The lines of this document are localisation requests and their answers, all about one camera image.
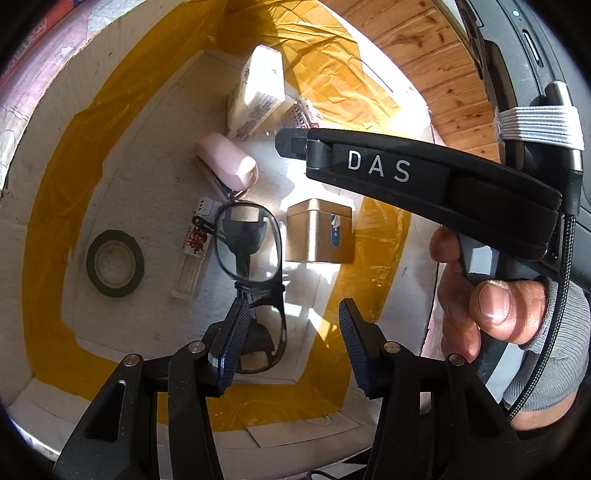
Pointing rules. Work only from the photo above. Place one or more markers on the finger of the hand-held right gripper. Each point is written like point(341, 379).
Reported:
point(415, 184)

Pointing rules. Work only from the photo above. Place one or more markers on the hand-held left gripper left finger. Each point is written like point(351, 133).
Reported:
point(231, 337)

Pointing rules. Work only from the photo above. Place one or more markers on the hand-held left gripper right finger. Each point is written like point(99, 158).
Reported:
point(353, 337)

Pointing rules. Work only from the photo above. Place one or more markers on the black frame glasses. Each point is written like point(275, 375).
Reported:
point(251, 265)

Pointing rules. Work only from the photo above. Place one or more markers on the gold tin box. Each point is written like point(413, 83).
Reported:
point(309, 235)

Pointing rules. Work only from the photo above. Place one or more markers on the dark tape roll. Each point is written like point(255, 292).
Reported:
point(94, 272)

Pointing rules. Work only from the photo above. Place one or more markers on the pink stapler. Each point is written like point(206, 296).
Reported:
point(226, 159)

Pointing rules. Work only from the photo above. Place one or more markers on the cardboard box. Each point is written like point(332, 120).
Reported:
point(152, 161)

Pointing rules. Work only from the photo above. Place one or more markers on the person's right forearm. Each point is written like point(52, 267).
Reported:
point(540, 417)

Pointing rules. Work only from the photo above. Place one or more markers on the person's right hand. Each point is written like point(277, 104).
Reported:
point(496, 309)

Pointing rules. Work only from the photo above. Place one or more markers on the white elastic band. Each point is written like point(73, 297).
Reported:
point(535, 124)

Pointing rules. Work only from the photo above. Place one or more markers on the red white cigarette pack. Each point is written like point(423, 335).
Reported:
point(300, 115)

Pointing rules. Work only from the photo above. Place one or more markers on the cream packet box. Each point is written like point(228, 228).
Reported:
point(261, 83)

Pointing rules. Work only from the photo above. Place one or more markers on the pink printed blanket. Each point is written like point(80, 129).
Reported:
point(41, 97)

